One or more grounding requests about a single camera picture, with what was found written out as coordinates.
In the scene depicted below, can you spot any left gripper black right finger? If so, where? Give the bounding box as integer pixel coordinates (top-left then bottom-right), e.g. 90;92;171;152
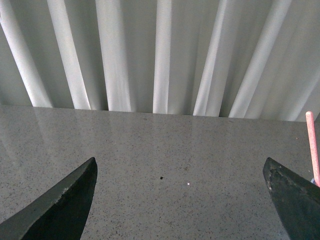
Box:
262;157;320;240

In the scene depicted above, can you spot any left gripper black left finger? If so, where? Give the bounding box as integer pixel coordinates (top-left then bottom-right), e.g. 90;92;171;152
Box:
0;157;98;240

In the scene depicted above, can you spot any pink speckled chopstick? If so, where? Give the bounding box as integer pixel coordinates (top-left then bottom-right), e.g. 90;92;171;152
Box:
305;111;320;187

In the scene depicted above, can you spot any white pleated curtain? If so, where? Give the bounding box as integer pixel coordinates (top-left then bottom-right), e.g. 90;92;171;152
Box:
0;0;320;122

